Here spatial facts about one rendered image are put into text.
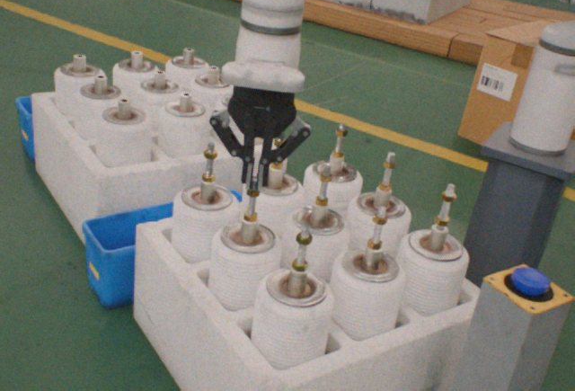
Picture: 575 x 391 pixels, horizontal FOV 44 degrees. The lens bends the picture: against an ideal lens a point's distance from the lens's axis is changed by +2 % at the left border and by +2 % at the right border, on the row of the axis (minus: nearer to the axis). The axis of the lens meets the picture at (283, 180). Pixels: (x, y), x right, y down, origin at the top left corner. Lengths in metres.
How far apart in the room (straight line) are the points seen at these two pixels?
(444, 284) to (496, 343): 0.15
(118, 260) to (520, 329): 0.62
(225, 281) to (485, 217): 0.55
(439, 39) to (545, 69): 1.59
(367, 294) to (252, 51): 0.33
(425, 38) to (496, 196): 1.59
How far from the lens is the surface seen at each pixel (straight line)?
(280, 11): 0.78
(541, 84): 1.22
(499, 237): 1.30
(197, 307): 0.94
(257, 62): 0.79
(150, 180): 1.26
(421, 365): 1.00
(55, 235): 1.40
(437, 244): 0.99
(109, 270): 1.16
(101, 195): 1.24
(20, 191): 1.55
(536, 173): 1.24
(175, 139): 1.30
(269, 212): 1.05
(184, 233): 1.01
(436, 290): 0.99
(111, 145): 1.25
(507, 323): 0.84
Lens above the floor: 0.76
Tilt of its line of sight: 28 degrees down
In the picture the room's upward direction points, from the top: 8 degrees clockwise
